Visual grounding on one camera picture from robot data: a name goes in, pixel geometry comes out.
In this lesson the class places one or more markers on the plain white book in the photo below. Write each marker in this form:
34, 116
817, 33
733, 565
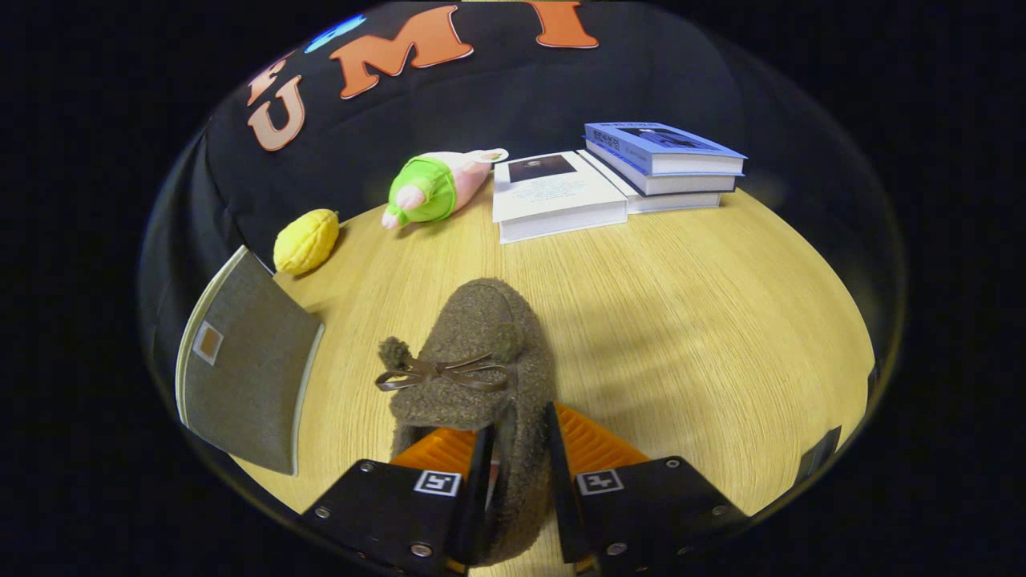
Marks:
681, 202

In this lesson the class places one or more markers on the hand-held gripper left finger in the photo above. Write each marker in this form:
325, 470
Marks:
479, 497

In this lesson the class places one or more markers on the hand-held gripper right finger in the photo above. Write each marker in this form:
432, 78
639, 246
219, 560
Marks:
559, 497

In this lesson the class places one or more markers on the beige fabric storage box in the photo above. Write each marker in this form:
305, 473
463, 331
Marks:
248, 369

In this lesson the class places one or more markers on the brown fuzzy shoe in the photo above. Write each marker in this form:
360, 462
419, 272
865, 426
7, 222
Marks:
481, 328

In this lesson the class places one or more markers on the yellow plush bun toy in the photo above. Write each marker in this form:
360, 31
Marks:
304, 242

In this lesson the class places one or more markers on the white book with dark photo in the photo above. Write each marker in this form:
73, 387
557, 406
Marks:
553, 192

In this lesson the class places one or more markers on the green and pink plush toy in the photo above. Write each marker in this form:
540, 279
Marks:
429, 192

